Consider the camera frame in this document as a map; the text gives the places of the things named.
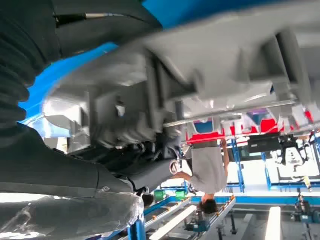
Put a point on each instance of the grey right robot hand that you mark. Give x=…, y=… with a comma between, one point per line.
x=62, y=172

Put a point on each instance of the green plastic crate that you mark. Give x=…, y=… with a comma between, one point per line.
x=160, y=195
x=180, y=195

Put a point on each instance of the person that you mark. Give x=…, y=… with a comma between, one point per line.
x=207, y=169

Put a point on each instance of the red barrier tape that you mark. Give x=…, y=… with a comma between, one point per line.
x=204, y=136

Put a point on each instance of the blue frame workstation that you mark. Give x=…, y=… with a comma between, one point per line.
x=237, y=165

